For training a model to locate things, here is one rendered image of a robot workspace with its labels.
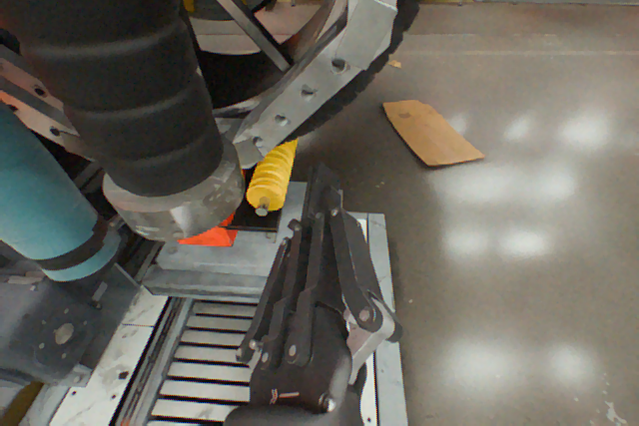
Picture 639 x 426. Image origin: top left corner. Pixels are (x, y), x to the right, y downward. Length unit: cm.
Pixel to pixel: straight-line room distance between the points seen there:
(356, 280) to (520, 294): 94
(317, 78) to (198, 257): 57
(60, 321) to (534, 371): 103
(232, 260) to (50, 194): 42
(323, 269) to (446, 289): 81
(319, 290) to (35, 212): 32
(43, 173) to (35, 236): 7
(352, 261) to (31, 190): 33
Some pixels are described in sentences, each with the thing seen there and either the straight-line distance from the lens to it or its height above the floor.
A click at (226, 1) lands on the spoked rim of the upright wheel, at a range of 41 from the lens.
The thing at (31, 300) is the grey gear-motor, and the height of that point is 40.
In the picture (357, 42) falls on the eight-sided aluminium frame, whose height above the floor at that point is 74.
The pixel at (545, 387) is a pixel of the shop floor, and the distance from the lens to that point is 100.
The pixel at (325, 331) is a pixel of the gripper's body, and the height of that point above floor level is 66.
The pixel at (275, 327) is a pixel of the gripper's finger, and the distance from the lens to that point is 20.
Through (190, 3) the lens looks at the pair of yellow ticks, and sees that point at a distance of 60.
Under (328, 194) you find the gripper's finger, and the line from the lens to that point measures 25.
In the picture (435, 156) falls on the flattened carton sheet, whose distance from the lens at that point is 142.
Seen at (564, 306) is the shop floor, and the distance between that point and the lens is 114.
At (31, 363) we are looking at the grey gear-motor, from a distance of 68.
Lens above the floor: 83
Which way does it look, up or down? 45 degrees down
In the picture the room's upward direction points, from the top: straight up
